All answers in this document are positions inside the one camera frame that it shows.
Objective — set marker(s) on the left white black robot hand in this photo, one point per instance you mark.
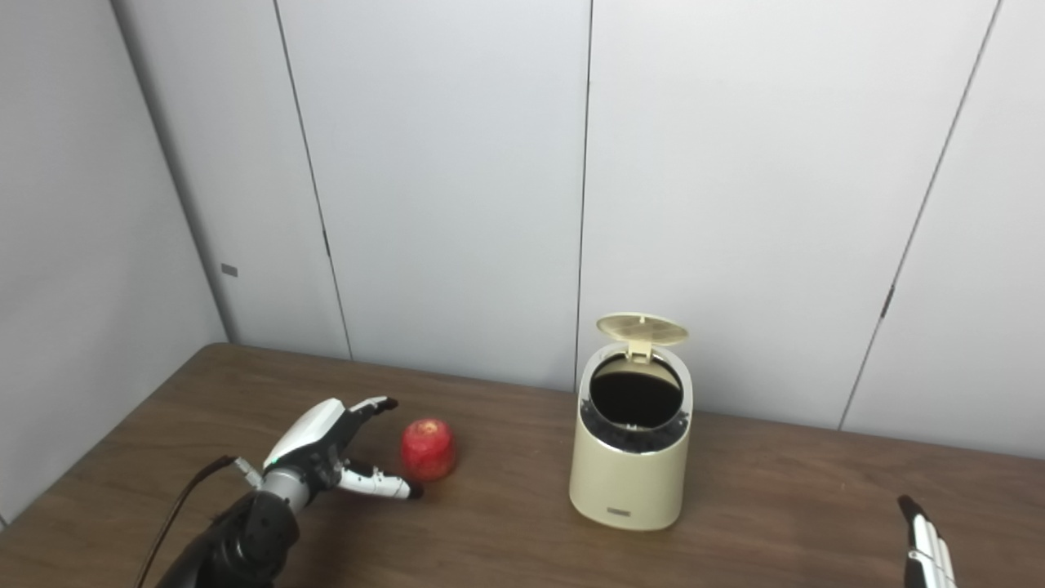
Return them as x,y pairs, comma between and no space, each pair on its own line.
306,437

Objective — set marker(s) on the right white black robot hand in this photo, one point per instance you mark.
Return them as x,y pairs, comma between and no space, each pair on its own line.
927,555

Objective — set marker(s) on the red apple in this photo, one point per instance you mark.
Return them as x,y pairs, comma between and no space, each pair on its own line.
428,449

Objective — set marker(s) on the round cream bin lid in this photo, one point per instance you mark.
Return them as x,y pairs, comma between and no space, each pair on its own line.
641,328

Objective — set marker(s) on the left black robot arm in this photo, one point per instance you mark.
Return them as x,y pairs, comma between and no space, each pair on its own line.
245,543

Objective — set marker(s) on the cream-colored bin body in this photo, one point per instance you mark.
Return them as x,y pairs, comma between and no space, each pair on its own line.
624,486

